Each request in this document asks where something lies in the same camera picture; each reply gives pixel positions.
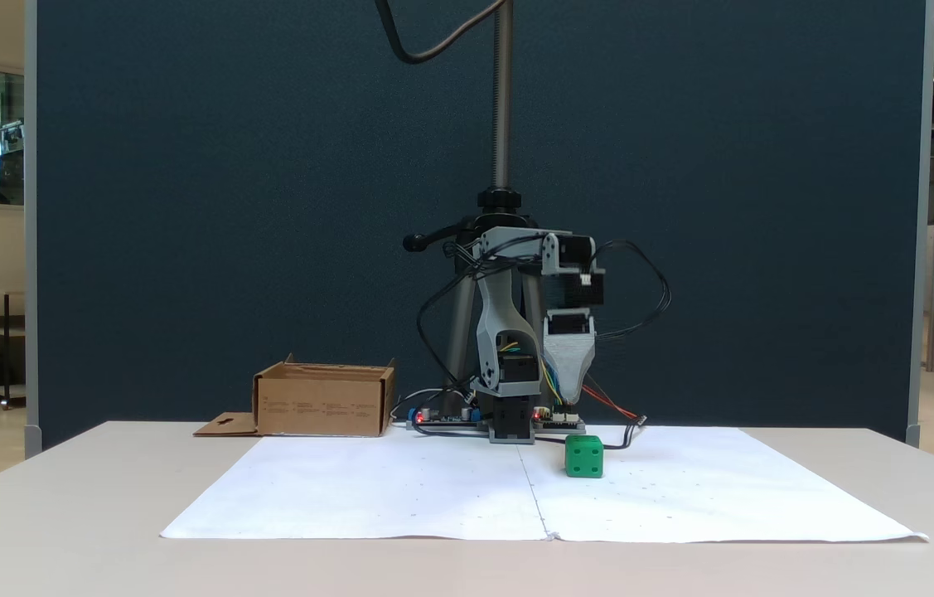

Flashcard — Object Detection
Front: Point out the green die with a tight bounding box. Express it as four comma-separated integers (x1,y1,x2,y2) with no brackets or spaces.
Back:
564,434,604,479

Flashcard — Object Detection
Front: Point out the thick black camera cable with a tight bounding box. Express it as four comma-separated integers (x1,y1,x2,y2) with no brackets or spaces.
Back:
374,0,511,65

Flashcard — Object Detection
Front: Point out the black tripod with metal column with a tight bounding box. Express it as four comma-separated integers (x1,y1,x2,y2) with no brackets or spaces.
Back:
403,0,546,411

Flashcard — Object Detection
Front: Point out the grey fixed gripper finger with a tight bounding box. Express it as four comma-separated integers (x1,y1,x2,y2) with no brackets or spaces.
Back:
543,332,598,405

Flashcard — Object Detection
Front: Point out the blue power circuit board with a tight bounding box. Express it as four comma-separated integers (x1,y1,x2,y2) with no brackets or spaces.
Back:
405,404,489,431

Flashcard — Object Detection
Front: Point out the white paper sheet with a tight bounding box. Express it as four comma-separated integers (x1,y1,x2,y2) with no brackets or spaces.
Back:
160,434,551,541
520,426,929,545

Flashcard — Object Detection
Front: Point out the black power lead wire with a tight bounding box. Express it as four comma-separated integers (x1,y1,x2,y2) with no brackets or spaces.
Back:
535,415,648,451

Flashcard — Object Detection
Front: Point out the thin black servo wire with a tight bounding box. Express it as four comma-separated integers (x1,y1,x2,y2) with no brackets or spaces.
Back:
594,240,673,343
442,234,552,276
416,272,486,394

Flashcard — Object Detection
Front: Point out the orange wire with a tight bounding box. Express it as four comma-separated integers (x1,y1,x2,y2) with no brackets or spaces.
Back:
579,383,641,421

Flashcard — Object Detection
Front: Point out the brown cardboard box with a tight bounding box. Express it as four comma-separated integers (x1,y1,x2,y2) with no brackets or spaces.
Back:
193,355,397,438

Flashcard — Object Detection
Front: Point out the motor driver circuit board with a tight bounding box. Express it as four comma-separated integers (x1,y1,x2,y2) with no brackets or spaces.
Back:
534,405,587,434

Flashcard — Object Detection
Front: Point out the yellow wire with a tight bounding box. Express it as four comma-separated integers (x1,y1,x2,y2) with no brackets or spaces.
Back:
541,348,564,407

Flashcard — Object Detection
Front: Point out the dark blue partition panel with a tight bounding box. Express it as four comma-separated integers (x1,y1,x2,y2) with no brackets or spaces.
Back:
25,0,934,459

